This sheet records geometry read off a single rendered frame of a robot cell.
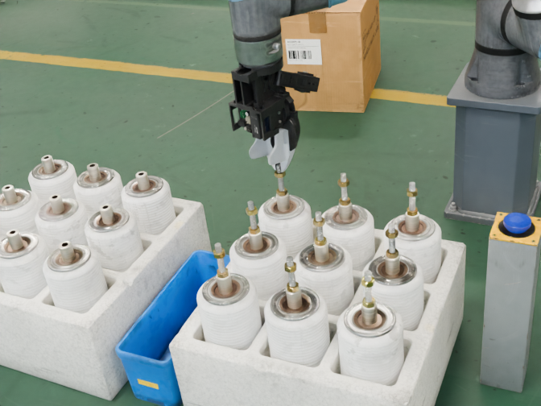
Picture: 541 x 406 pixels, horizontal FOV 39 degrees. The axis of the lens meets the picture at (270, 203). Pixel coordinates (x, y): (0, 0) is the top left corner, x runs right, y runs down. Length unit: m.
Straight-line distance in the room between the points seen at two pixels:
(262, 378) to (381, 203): 0.74
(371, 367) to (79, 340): 0.51
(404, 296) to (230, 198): 0.80
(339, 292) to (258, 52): 0.40
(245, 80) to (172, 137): 1.04
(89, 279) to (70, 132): 1.08
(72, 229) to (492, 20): 0.89
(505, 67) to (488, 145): 0.17
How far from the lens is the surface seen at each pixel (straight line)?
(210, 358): 1.21
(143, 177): 1.48
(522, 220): 1.20
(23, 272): 1.41
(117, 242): 1.40
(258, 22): 1.16
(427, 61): 2.52
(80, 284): 1.34
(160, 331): 1.46
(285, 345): 1.16
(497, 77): 1.60
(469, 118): 1.63
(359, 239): 1.31
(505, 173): 1.68
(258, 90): 1.21
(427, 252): 1.28
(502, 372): 1.36
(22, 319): 1.43
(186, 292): 1.52
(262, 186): 1.91
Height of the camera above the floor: 1.02
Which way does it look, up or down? 33 degrees down
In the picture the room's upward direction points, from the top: 7 degrees counter-clockwise
